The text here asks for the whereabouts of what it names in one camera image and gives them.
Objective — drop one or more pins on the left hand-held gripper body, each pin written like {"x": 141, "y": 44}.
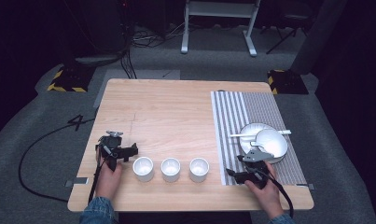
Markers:
{"x": 111, "y": 143}

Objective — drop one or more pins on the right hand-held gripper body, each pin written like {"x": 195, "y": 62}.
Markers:
{"x": 256, "y": 155}

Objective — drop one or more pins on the person's left hand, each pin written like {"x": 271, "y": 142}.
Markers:
{"x": 108, "y": 180}

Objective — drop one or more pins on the person's right hand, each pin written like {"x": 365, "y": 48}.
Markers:
{"x": 268, "y": 194}

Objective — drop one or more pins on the white plate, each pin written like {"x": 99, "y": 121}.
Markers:
{"x": 246, "y": 143}

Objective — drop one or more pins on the white cup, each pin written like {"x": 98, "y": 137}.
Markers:
{"x": 170, "y": 169}
{"x": 143, "y": 168}
{"x": 199, "y": 169}

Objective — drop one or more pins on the white bowl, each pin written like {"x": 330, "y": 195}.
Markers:
{"x": 272, "y": 142}

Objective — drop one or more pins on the white stick utensil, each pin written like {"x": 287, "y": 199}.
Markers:
{"x": 242, "y": 135}

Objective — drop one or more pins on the striped grey placemat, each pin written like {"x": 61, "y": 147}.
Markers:
{"x": 229, "y": 124}

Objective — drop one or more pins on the grey tape strip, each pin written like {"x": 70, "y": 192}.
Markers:
{"x": 306, "y": 186}
{"x": 78, "y": 181}

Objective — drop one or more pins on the black tripod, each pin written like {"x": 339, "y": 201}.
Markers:
{"x": 286, "y": 32}

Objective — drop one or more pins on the grey curtain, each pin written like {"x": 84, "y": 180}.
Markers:
{"x": 319, "y": 34}

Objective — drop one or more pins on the white metal stand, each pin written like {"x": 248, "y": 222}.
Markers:
{"x": 219, "y": 8}

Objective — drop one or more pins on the black yellow-striped base plate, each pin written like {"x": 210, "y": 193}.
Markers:
{"x": 71, "y": 79}
{"x": 287, "y": 82}

